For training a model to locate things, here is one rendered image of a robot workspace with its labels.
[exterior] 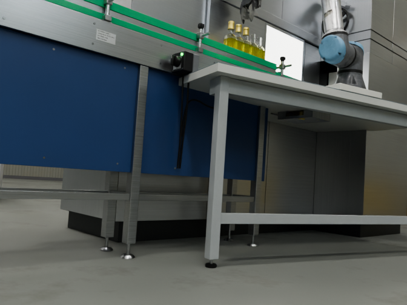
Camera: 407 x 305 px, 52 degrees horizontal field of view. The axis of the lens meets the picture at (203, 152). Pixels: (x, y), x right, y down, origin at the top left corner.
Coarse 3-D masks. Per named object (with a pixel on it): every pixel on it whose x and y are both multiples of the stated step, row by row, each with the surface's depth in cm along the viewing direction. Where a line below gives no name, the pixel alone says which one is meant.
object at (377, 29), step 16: (352, 0) 289; (368, 0) 281; (384, 0) 292; (400, 0) 310; (352, 16) 288; (368, 16) 280; (384, 16) 292; (400, 16) 310; (352, 32) 287; (368, 32) 279; (384, 32) 292; (400, 32) 310; (368, 48) 277; (384, 48) 292; (400, 48) 310; (400, 64) 310
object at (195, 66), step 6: (174, 54) 171; (186, 54) 167; (192, 54) 169; (186, 60) 167; (192, 60) 169; (198, 60) 171; (180, 66) 168; (186, 66) 167; (192, 66) 169; (198, 66) 171; (174, 72) 171; (180, 72) 170; (186, 72) 170
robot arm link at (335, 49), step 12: (324, 0) 191; (336, 0) 188; (324, 12) 190; (336, 12) 187; (324, 24) 190; (336, 24) 186; (324, 36) 188; (336, 36) 182; (324, 48) 186; (336, 48) 182; (348, 48) 184; (324, 60) 187; (336, 60) 184; (348, 60) 187
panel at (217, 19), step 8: (208, 0) 226; (216, 0) 228; (208, 8) 226; (216, 8) 228; (224, 8) 232; (232, 8) 237; (208, 16) 225; (216, 16) 228; (224, 16) 232; (232, 16) 237; (240, 16) 242; (208, 24) 225; (216, 24) 228; (224, 24) 232; (248, 24) 246; (256, 24) 251; (264, 24) 256; (216, 32) 228; (224, 32) 232; (256, 32) 251; (264, 32) 256; (216, 40) 228; (248, 40) 246; (256, 40) 251; (264, 40) 256; (264, 48) 256; (304, 48) 285
